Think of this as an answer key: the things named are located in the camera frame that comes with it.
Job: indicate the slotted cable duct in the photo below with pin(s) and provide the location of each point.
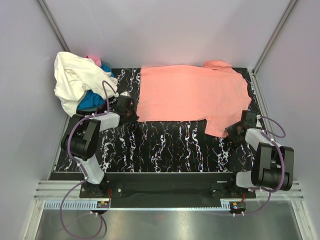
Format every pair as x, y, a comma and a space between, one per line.
93, 205
233, 204

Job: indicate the salmon pink t shirt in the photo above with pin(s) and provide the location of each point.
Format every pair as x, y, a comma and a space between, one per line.
184, 93

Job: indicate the left slotted cable duct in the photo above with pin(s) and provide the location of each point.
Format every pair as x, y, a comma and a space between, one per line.
93, 205

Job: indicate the right slotted cable duct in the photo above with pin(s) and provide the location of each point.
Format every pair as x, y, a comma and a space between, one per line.
233, 204

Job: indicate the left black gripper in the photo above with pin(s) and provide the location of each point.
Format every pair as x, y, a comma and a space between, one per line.
134, 117

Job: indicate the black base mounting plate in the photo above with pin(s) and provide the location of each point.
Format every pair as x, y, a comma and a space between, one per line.
167, 190

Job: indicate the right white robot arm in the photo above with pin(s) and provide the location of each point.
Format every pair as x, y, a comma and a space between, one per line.
273, 166

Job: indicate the cream t shirt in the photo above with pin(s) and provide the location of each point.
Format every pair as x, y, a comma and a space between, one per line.
75, 76

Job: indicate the blue t shirt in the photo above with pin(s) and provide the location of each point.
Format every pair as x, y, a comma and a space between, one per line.
91, 99

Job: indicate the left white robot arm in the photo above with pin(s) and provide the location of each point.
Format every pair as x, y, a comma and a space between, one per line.
80, 139

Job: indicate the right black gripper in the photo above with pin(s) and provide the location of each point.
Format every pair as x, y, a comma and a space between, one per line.
230, 130

